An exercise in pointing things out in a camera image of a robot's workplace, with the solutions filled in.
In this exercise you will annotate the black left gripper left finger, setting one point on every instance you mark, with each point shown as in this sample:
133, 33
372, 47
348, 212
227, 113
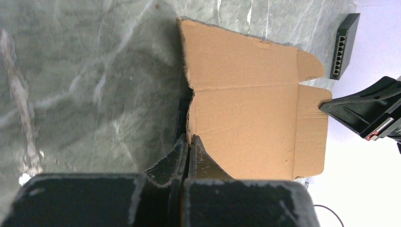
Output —
148, 199

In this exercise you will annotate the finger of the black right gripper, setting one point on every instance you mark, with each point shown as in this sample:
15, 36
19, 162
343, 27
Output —
372, 113

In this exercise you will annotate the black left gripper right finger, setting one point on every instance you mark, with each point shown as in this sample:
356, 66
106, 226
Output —
226, 202

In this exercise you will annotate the brown cardboard box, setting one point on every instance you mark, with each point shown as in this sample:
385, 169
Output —
251, 107

